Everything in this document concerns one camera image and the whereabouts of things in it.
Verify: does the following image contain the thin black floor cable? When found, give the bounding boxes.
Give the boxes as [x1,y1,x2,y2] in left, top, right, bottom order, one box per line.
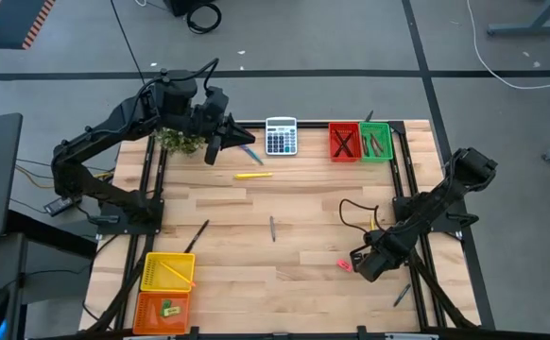
[109,0,146,84]

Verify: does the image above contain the purple handled scissors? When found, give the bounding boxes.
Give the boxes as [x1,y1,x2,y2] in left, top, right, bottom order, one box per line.
[238,143,265,167]

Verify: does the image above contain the black cable coil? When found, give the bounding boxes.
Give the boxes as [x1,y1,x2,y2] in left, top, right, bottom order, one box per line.
[185,2,223,35]

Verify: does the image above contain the green potted plant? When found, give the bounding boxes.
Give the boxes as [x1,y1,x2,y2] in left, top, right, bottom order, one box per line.
[154,126,208,157]

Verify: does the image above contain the red plastic bin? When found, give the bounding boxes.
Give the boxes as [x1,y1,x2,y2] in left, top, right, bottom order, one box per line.
[327,121,363,163]

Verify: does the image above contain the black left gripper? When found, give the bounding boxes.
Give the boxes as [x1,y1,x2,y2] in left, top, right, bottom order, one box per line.
[194,86,256,149]

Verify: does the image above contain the dark teal pen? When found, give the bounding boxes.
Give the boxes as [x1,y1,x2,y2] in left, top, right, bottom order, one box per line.
[392,282,413,309]

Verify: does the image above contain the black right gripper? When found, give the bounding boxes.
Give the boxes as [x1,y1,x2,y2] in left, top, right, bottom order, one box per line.
[350,230,411,283]

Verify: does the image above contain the black desk beam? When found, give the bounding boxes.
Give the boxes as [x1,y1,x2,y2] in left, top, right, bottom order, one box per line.
[5,210,97,260]

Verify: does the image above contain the black pen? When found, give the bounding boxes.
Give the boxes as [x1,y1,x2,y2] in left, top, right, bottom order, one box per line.
[182,218,211,255]
[333,130,354,158]
[335,130,354,158]

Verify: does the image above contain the white desk calculator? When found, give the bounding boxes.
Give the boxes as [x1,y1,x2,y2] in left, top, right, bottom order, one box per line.
[265,116,299,157]

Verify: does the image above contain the grey desk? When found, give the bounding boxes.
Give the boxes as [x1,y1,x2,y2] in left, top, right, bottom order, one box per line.
[0,233,28,340]

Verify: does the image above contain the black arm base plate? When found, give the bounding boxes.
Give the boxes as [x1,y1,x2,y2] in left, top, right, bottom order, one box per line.
[392,195,480,234]
[95,197,165,236]

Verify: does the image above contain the orange striped floor mat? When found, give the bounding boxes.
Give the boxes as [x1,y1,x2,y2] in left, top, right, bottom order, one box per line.
[0,0,57,52]

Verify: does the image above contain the green plastic bin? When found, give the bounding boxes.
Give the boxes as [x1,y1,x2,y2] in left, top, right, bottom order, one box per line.
[358,121,395,163]

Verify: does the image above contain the yellow plastic bin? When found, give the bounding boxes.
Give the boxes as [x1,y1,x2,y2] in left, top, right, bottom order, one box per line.
[139,251,197,294]

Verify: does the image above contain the white floor cable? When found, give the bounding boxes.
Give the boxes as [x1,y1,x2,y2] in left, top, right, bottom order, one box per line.
[466,0,550,91]

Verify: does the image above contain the black box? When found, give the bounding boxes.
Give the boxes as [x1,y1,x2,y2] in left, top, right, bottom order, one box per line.
[163,0,210,18]

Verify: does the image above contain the yellow cable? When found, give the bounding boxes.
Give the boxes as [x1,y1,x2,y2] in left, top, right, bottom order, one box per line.
[14,162,115,190]

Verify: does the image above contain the black power brick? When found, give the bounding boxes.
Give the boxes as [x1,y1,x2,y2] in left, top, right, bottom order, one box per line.
[43,196,76,218]

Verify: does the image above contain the orange plastic bin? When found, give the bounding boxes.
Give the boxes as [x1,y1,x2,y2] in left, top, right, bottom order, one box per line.
[131,291,192,337]

